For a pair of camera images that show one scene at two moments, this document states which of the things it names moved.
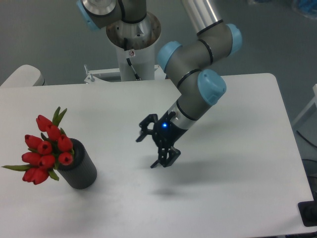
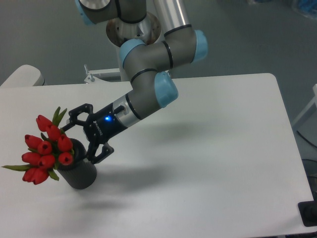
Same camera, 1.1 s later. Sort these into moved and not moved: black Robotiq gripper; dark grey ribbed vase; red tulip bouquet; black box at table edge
Moved: black Robotiq gripper
Not moved: dark grey ribbed vase; red tulip bouquet; black box at table edge
